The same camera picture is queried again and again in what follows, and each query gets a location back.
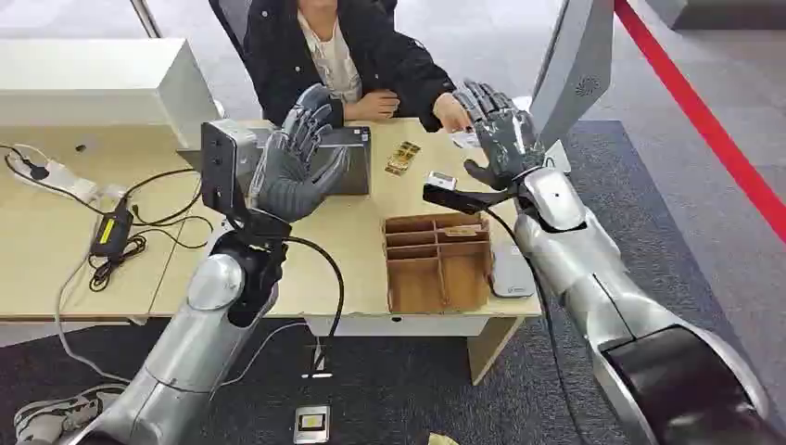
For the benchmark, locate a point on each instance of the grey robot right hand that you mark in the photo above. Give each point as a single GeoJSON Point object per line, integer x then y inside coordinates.
{"type": "Point", "coordinates": [506, 144]}

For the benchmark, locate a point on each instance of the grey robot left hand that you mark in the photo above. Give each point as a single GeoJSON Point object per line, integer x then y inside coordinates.
{"type": "Point", "coordinates": [288, 178]}

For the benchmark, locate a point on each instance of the white card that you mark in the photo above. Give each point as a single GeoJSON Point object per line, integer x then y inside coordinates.
{"type": "Point", "coordinates": [465, 139]}

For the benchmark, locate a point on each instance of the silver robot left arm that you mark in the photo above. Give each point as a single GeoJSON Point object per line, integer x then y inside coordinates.
{"type": "Point", "coordinates": [196, 344]}

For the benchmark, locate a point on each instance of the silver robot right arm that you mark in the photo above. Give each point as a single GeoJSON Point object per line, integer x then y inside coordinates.
{"type": "Point", "coordinates": [620, 307]}

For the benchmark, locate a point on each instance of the person's right hand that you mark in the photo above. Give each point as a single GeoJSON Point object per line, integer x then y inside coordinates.
{"type": "Point", "coordinates": [451, 113]}

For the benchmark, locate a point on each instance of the person's hand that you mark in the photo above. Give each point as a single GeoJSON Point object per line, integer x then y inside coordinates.
{"type": "Point", "coordinates": [451, 113]}
{"type": "Point", "coordinates": [373, 104]}

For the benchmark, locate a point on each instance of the grey laptop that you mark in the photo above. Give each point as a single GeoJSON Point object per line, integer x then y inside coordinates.
{"type": "Point", "coordinates": [353, 163]}

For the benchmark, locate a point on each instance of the pale wooden desk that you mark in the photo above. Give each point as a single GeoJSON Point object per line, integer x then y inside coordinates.
{"type": "Point", "coordinates": [344, 258]}

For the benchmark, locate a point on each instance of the card in wooden slot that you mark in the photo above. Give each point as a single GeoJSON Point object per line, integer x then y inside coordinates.
{"type": "Point", "coordinates": [460, 231]}

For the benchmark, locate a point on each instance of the silver monitor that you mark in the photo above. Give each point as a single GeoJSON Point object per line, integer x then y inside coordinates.
{"type": "Point", "coordinates": [574, 67]}

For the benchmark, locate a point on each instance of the gold patterned cards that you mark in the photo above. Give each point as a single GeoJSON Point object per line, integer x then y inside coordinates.
{"type": "Point", "coordinates": [403, 158]}

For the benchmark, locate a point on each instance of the person's left hand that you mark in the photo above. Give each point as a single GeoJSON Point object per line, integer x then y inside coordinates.
{"type": "Point", "coordinates": [373, 104]}

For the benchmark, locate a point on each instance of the person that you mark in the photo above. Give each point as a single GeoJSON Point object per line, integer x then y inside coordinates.
{"type": "Point", "coordinates": [307, 55]}

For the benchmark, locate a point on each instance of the grey flat phone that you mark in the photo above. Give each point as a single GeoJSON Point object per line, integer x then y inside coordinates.
{"type": "Point", "coordinates": [511, 273]}

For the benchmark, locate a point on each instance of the wooden card box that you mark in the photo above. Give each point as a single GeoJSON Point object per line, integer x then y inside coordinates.
{"type": "Point", "coordinates": [439, 270]}

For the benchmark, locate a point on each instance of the black office chair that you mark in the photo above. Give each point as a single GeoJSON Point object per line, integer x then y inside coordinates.
{"type": "Point", "coordinates": [230, 21]}

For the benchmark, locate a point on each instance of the black power adapter yellow label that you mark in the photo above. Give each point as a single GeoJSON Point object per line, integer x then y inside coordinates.
{"type": "Point", "coordinates": [112, 232]}

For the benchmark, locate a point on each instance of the red floor tape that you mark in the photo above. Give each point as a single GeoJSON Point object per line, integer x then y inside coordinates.
{"type": "Point", "coordinates": [706, 123]}

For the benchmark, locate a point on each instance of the white desk cabinet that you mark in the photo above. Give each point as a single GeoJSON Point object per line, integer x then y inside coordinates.
{"type": "Point", "coordinates": [92, 83]}

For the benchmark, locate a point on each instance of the white power strip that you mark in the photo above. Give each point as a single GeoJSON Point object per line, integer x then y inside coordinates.
{"type": "Point", "coordinates": [58, 178]}

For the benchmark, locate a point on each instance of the metal floor socket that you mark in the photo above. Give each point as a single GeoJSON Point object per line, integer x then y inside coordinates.
{"type": "Point", "coordinates": [311, 424]}

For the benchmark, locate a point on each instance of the grey white shoe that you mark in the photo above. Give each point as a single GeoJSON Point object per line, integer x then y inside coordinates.
{"type": "Point", "coordinates": [52, 417]}

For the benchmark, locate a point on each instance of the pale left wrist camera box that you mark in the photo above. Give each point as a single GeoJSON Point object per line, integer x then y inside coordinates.
{"type": "Point", "coordinates": [222, 161]}

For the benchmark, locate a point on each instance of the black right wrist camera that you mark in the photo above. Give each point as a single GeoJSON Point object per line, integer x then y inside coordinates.
{"type": "Point", "coordinates": [451, 193]}

